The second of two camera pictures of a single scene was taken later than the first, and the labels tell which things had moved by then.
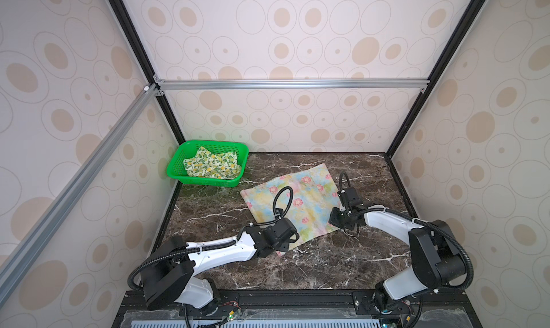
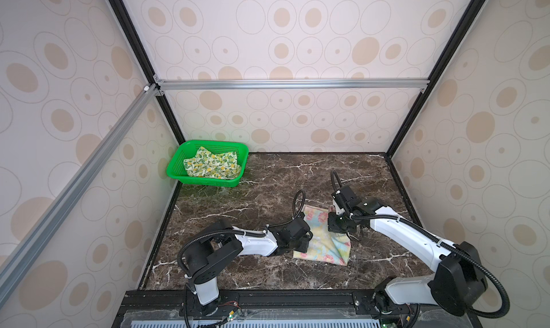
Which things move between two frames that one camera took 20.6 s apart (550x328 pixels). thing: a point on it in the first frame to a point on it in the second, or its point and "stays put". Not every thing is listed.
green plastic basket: [215, 162] stays put
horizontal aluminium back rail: [254, 84] stays put
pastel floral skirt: [306, 197] to [324, 246]
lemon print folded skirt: [207, 164] stays put
